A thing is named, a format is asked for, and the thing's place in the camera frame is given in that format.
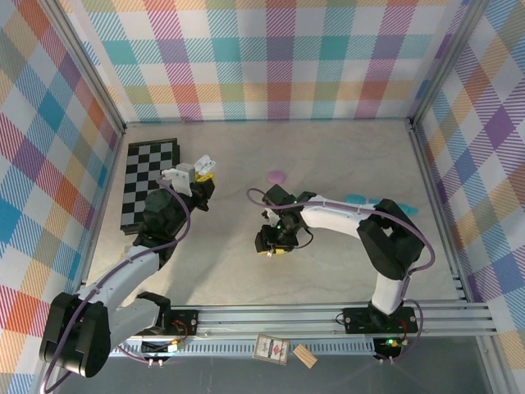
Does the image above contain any teal cylindrical tube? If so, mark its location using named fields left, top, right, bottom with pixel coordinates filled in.
left=343, top=193, right=420, bottom=218

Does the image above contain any black white folding chessboard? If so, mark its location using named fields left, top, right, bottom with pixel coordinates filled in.
left=120, top=138, right=181, bottom=237

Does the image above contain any playing card box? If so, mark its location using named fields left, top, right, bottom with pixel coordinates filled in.
left=253, top=333, right=291, bottom=366

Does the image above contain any small wooden block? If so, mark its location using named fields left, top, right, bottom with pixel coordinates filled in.
left=293, top=343, right=319, bottom=369

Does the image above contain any left black controller box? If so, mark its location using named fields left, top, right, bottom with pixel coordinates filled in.
left=140, top=339, right=185, bottom=357

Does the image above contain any black controller box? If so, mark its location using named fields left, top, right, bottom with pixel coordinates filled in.
left=372, top=337, right=402, bottom=359
left=140, top=339, right=185, bottom=357

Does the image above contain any right black controller box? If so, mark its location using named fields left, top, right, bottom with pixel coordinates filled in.
left=372, top=337, right=402, bottom=359

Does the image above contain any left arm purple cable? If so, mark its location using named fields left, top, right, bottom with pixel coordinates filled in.
left=40, top=176, right=192, bottom=393

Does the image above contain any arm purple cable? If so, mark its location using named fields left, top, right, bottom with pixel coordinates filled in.
left=40, top=176, right=192, bottom=393
left=245, top=187, right=436, bottom=365

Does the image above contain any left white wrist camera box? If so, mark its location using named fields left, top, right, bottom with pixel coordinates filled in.
left=160, top=163, right=197, bottom=197

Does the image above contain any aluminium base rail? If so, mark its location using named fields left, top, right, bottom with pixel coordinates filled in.
left=107, top=301, right=500, bottom=341

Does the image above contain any left aluminium floor rail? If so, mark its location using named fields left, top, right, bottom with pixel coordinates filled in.
left=77, top=126, right=126, bottom=296

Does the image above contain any aluminium floor rail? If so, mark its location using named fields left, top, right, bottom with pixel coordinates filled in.
left=409, top=118, right=468, bottom=307
left=77, top=126, right=126, bottom=296

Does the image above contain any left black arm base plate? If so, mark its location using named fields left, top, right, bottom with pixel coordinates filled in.
left=124, top=309, right=200, bottom=336

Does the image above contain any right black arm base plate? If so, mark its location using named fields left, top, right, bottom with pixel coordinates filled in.
left=342, top=306, right=419, bottom=334

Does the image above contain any slotted grey cable duct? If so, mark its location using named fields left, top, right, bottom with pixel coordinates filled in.
left=108, top=340, right=381, bottom=358

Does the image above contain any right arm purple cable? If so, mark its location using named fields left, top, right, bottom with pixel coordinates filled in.
left=245, top=187, right=436, bottom=365

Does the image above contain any right aluminium floor rail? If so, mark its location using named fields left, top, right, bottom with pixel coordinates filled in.
left=409, top=118, right=468, bottom=307

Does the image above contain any left aluminium corner post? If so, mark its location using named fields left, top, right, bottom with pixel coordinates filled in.
left=40, top=0, right=127, bottom=136

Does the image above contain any aluminium corner post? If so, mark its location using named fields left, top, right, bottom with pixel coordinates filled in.
left=408, top=0, right=493, bottom=132
left=40, top=0, right=127, bottom=136

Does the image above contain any right aluminium corner post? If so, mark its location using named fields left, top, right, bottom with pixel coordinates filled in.
left=408, top=0, right=493, bottom=132

